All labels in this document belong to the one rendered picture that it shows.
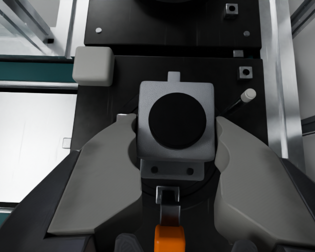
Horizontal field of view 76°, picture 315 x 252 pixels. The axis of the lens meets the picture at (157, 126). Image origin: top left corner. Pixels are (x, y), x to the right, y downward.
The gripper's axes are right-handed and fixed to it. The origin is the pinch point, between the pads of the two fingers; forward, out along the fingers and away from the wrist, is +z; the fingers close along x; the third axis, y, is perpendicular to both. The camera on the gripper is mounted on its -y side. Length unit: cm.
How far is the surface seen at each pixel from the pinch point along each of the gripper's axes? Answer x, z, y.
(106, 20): -9.1, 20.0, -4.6
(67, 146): -12.6, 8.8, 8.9
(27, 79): -20.5, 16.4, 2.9
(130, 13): -5.9, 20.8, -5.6
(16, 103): -23.9, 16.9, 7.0
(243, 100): 5.2, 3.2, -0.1
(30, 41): -19.4, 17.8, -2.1
